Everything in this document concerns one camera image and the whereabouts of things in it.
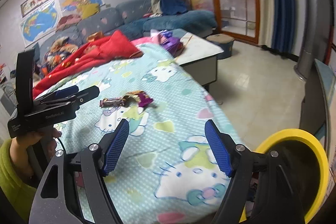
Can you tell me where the purple gold candy wrapper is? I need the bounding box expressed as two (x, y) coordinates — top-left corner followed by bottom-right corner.
(99, 90), (154, 108)

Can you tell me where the green sleeve forearm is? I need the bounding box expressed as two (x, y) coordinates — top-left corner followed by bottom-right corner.
(0, 139), (36, 223)

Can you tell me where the yellow rim black trash bin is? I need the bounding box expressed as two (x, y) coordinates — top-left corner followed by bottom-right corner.
(256, 128), (329, 223)

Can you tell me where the person's left hand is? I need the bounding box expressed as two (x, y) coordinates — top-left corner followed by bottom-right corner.
(10, 127), (63, 183)

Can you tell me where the Hello Kitty light blue quilt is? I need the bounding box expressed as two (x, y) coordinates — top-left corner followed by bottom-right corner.
(50, 43), (240, 223)

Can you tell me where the red blanket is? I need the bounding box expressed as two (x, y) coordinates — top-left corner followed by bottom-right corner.
(33, 30), (143, 98)

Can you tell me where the world map poster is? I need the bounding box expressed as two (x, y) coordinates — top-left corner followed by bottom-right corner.
(19, 1), (61, 47)

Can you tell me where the white top coffee table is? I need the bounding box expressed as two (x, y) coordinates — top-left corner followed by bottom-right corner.
(146, 28), (224, 90)

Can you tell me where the purple cloth on table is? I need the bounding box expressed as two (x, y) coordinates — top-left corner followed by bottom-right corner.
(158, 30), (183, 57)

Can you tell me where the tv cabinet with patterned top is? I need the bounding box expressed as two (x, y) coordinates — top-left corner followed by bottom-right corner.
(299, 59), (335, 160)

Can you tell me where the round blue footstool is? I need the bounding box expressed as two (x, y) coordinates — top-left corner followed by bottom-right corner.
(206, 34), (235, 60)

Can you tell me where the grey blue sofa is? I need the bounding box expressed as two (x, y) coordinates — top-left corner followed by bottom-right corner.
(34, 0), (218, 65)

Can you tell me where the yellow pillow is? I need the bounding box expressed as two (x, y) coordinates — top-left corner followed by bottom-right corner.
(81, 3), (100, 19)

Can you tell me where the framed embroidery left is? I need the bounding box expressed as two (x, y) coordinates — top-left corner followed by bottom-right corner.
(21, 0), (49, 18)

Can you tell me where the blue curtain right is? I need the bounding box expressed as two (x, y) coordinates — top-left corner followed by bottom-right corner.
(271, 0), (296, 54)

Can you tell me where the silver tower air conditioner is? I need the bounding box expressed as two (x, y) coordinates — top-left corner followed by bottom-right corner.
(295, 0), (333, 80)

